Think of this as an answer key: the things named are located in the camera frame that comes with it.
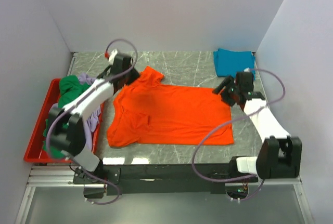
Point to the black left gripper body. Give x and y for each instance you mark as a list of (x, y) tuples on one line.
[(131, 77)]

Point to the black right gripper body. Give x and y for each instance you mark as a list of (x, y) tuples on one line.
[(229, 94)]

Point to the orange t shirt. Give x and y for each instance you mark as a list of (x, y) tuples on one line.
[(151, 112)]

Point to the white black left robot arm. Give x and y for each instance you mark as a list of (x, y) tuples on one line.
[(66, 131)]

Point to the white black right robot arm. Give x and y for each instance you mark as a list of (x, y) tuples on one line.
[(280, 153)]

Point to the folded blue t shirt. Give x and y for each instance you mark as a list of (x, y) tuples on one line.
[(228, 63)]

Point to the green t shirt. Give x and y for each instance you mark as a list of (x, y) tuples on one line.
[(70, 88)]

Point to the lavender t shirt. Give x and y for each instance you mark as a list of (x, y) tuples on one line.
[(91, 124)]

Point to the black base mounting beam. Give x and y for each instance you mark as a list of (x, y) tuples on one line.
[(163, 178)]

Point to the red plastic bin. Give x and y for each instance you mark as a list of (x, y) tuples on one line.
[(35, 152)]

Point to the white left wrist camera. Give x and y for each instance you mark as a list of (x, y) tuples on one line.
[(110, 56)]

